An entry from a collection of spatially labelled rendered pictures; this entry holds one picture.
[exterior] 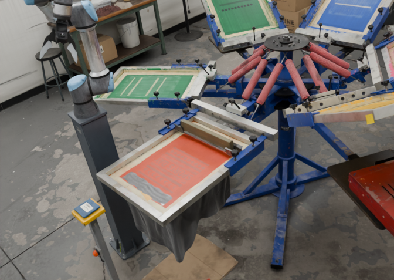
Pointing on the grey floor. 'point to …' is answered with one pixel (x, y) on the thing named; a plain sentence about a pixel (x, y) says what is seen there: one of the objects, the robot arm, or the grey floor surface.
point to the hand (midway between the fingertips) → (58, 62)
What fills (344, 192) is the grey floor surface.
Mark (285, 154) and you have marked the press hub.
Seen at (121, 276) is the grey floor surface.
